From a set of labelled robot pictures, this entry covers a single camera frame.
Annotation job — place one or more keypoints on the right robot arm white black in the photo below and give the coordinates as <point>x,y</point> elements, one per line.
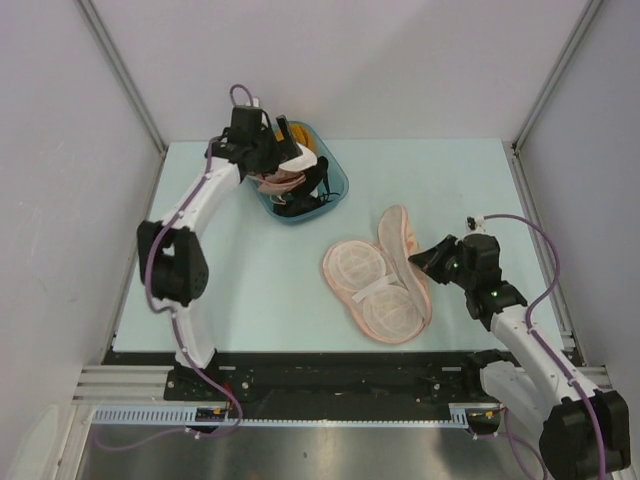
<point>582,431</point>

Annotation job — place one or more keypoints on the pink bra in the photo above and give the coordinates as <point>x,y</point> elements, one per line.
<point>279,183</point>

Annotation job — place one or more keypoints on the mustard yellow garment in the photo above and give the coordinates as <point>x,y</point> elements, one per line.
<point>302,137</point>

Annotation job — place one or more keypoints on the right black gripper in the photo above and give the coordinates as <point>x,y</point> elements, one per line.
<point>431,259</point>

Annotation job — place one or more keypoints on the aluminium rail beam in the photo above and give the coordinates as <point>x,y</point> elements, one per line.
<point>132,384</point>

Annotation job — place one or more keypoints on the teal plastic basin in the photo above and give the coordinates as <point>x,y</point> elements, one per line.
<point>337,179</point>

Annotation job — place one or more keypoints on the left aluminium frame post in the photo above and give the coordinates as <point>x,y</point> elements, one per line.
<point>114,60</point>

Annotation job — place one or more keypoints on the aluminium frame post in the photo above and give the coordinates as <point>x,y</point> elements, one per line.
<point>114,60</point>
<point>560,67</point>

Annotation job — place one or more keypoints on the black bra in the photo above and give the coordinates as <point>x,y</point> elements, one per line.
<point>309,197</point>

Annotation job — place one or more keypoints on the grey slotted cable duct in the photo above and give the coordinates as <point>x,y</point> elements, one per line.
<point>447,416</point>

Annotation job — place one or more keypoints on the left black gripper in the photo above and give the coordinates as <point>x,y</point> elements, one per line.
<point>290,147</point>

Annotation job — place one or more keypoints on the right aluminium frame post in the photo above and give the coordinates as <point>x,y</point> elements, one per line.
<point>560,67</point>

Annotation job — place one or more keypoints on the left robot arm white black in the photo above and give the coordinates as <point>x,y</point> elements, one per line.
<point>172,264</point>

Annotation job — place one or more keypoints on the floral mesh laundry bag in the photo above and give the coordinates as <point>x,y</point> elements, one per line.
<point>387,297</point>

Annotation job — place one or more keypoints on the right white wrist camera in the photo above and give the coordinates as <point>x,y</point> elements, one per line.
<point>475,225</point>

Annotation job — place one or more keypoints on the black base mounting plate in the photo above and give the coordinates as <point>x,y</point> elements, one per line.
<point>469,363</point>

